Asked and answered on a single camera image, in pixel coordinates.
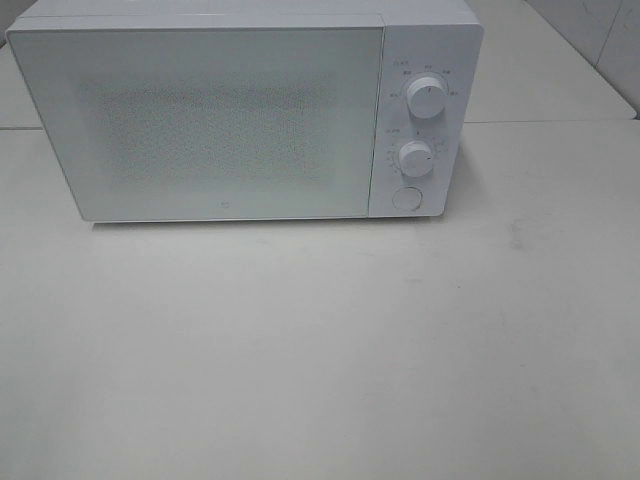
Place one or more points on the round white door button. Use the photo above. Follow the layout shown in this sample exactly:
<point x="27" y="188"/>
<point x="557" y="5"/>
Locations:
<point x="407" y="199"/>

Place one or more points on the white microwave oven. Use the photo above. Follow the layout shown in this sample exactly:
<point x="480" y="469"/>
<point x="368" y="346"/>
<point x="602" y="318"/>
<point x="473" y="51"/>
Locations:
<point x="418" y="37"/>

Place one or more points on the white microwave knob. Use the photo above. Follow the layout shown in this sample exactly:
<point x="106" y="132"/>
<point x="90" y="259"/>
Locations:
<point x="426" y="96"/>
<point x="415" y="159"/>

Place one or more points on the white microwave door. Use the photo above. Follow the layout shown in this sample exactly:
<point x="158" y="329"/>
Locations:
<point x="206" y="125"/>

